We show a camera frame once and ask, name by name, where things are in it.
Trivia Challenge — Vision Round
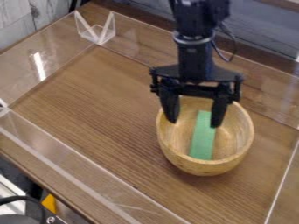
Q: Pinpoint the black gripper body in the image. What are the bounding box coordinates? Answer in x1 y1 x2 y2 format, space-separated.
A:
149 38 243 104

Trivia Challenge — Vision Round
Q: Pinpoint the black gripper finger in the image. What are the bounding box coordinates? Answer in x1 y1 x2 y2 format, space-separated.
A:
159 85 180 123
209 89 229 128

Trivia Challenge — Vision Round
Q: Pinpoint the green rectangular block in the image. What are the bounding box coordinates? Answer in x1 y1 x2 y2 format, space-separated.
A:
189 110 216 160

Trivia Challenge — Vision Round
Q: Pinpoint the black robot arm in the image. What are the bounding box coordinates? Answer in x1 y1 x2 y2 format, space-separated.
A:
149 0 243 128

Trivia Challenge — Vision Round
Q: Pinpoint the brown wooden bowl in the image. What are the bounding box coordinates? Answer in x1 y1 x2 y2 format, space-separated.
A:
156 97 255 176

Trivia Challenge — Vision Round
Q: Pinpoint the yellow black device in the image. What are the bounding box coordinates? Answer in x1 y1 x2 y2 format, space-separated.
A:
41 193 67 224

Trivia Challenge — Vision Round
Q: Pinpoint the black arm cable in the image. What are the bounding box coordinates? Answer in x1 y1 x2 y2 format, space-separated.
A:
211 21 239 63

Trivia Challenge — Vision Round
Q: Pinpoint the clear acrylic corner bracket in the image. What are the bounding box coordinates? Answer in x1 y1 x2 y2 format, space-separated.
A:
73 11 116 46

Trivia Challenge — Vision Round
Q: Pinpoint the clear acrylic tray wall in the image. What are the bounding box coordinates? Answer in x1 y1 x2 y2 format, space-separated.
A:
0 99 189 224

